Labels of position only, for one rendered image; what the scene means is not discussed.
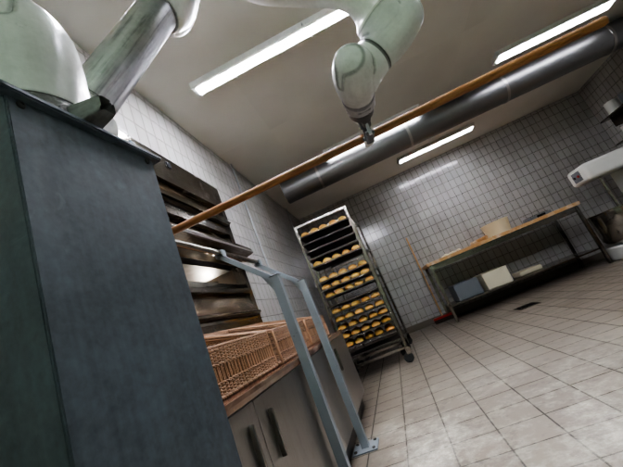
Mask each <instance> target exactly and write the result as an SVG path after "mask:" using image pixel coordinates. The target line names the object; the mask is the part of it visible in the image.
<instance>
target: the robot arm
mask: <svg viewBox="0 0 623 467"><path fill-rule="evenodd" d="M247 1H249V2H252V3H255V4H259V5H263V6H282V7H308V8H330V9H336V10H340V11H343V12H345V13H347V14H348V15H349V16H351V17H352V18H353V20H354V21H355V23H356V26H357V35H358V36H359V37H360V39H361V40H360V41H359V42H358V43H357V44H355V43H350V44H345V45H343V46H342V47H340V48H339V49H338V50H337V52H336V54H335V57H334V60H333V66H332V74H333V81H334V85H335V88H336V91H337V95H338V97H339V98H340V100H341V101H342V103H343V106H344V108H345V109H346V111H347V114H348V115H349V116H350V118H351V119H352V120H353V121H355V122H358V127H359V131H360V134H363V135H364V137H363V141H364V144H365V147H368V146H370V145H373V144H374V141H375V131H374V130H373V128H372V129H371V128H370V126H371V117H372V116H373V114H374V107H375V91H376V90H377V88H378V86H379V84H380V83H381V81H382V80H383V78H384V76H385V75H386V74H387V72H388V71H389V69H390V68H391V67H392V66H393V65H394V64H395V63H396V62H398V61H399V59H400V58H401V57H402V56H403V55H404V53H405V52H406V51H407V50H408V48H409V47H410V45H411V44H412V43H413V40H414V38H415V36H416V35H417V33H418V32H419V30H420V28H421V26H422V23H423V19H424V9H423V6H422V3H421V2H420V0H247ZM198 5H199V0H135V2H134V3H133V4H132V6H131V7H130V8H129V9H128V10H127V12H126V13H125V14H124V15H123V16H122V18H121V19H120V20H119V21H118V23H117V24H116V25H115V26H114V27H113V29H112V30H111V31H110V32H109V33H108V35H107V36H106V37H105V38H104V39H103V41H102V42H101V43H100V44H99V45H98V47H97V48H96V49H95V50H94V52H93V53H92V54H91V55H90V56H89V57H88V58H87V59H86V60H85V61H84V63H83V64H82V63H81V60H80V58H79V55H78V53H77V50H76V48H75V45H74V43H73V41H72V40H71V38H70V37H69V36H68V35H67V33H66V32H65V31H64V29H63V28H62V27H61V26H60V25H59V24H58V23H57V21H56V20H55V19H54V18H53V17H52V16H51V15H49V14H48V13H47V12H46V11H45V10H44V9H42V8H41V7H40V6H38V5H37V4H35V3H34V2H33V1H31V0H0V79H1V80H3V81H5V82H8V83H10V84H13V85H15V86H17V87H18V88H20V89H22V90H24V91H26V92H28V93H30V94H32V95H35V96H37V97H39V98H41V99H43V100H44V101H46V102H48V103H50V104H53V105H55V106H57V107H60V108H62V109H64V110H66V111H68V112H69V113H71V114H73V115H75V116H77V117H79V118H81V119H83V120H86V121H88V122H91V123H93V124H94V125H96V126H98V127H100V128H102V129H104V130H106V131H108V132H110V133H113V134H115V135H117V136H119V129H118V126H117V122H116V121H115V119H114V117H115V115H116V114H117V113H118V111H119V110H120V108H121V106H122V105H123V103H124V102H125V100H126V99H127V97H128V96H129V94H130V93H131V91H132V90H133V88H134V87H135V86H136V85H137V83H138V82H139V80H140V79H141V77H142V76H143V74H144V73H145V71H146V69H147V68H148V66H149V65H150V63H151V62H152V60H153V59H154V57H155V56H156V55H157V53H158V52H159V50H160V48H161V47H162V46H163V45H164V43H165V42H166V40H167V39H168V37H169V36H170V37H182V36H184V35H185V34H187V33H188V32H189V31H190V29H191V28H192V27H193V25H194V23H195V20H196V17H197V10H198Z"/></svg>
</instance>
